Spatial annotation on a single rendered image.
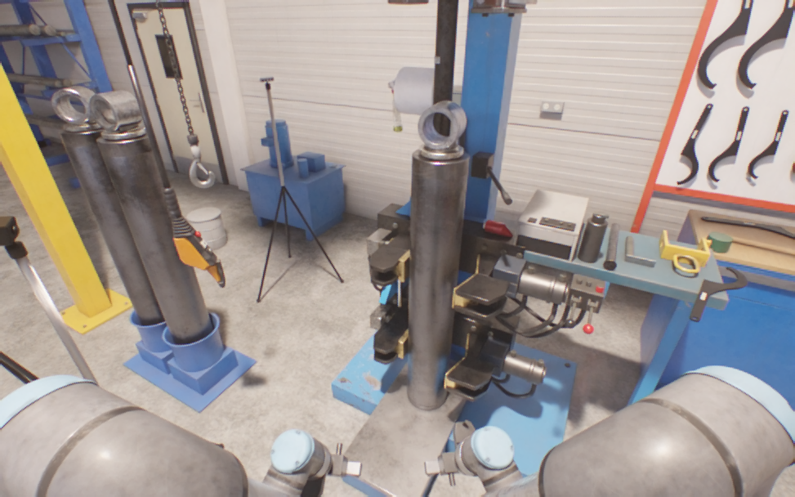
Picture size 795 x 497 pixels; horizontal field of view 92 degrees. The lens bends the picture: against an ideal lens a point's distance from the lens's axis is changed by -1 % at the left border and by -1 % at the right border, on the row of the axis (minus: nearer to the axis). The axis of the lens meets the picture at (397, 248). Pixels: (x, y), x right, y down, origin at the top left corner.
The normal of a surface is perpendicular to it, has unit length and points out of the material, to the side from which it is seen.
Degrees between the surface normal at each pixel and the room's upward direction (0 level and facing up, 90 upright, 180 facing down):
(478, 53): 90
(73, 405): 15
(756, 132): 90
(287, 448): 20
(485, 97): 90
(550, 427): 0
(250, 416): 0
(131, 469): 32
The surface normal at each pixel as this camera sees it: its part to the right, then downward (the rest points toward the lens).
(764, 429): 0.25, -0.44
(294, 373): 0.00, -0.86
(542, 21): -0.47, 0.44
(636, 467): -0.56, -0.54
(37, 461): -0.22, -0.44
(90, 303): 0.88, 0.24
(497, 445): 0.15, -0.66
